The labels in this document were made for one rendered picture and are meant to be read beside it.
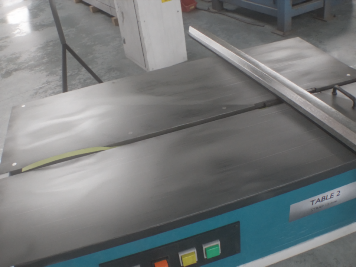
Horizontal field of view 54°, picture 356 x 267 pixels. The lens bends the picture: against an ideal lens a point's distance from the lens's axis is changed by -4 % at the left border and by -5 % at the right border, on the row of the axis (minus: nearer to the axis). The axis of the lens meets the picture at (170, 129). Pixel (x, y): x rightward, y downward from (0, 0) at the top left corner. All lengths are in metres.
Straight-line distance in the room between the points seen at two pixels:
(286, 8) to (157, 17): 1.17
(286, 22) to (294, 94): 2.52
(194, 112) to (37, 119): 0.40
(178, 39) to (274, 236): 2.27
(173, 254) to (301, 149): 0.31
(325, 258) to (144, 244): 0.96
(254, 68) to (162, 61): 1.90
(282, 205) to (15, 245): 0.46
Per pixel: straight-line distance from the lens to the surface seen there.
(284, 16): 3.31
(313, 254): 1.47
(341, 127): 0.75
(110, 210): 0.63
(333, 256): 1.48
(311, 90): 0.91
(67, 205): 0.67
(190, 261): 0.66
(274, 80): 0.89
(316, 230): 0.79
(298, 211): 0.71
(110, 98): 0.95
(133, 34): 2.86
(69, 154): 0.77
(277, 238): 0.74
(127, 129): 0.81
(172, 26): 2.78
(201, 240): 0.64
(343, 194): 0.76
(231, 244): 0.68
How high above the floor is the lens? 1.17
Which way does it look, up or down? 34 degrees down
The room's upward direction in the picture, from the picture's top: 9 degrees counter-clockwise
